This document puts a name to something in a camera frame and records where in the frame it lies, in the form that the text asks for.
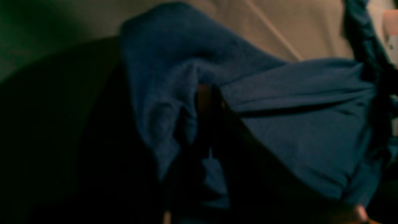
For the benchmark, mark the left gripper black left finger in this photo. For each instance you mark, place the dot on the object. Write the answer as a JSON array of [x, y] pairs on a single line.
[[70, 150]]

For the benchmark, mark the light blue table cloth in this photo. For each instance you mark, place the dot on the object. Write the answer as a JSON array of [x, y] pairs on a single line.
[[290, 29]]

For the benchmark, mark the dark blue t-shirt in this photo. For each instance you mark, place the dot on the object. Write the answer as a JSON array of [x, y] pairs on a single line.
[[314, 115]]

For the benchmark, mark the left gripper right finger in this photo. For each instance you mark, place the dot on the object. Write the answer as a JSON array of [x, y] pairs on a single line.
[[262, 190]]

